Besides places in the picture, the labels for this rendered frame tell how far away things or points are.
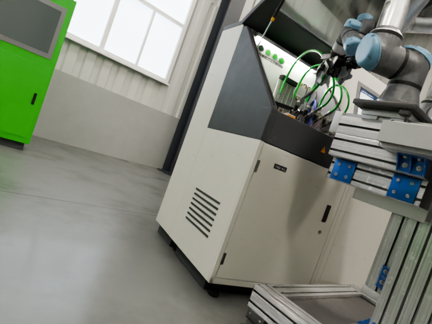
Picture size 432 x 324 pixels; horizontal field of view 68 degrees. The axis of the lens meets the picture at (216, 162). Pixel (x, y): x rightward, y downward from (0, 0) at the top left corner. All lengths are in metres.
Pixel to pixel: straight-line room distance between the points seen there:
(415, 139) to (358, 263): 1.32
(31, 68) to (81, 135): 1.90
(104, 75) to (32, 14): 1.90
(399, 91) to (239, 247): 0.96
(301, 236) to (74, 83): 4.25
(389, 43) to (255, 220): 0.93
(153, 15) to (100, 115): 1.84
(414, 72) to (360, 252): 1.26
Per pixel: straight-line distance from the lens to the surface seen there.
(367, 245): 2.31
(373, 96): 2.56
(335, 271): 2.17
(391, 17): 1.40
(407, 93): 1.36
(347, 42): 1.61
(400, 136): 1.14
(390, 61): 1.34
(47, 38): 3.81
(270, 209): 1.65
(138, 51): 5.69
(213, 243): 1.63
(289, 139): 1.63
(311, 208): 1.84
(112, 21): 5.52
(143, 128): 5.74
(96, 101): 5.42
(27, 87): 3.79
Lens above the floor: 0.67
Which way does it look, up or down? 2 degrees down
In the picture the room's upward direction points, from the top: 20 degrees clockwise
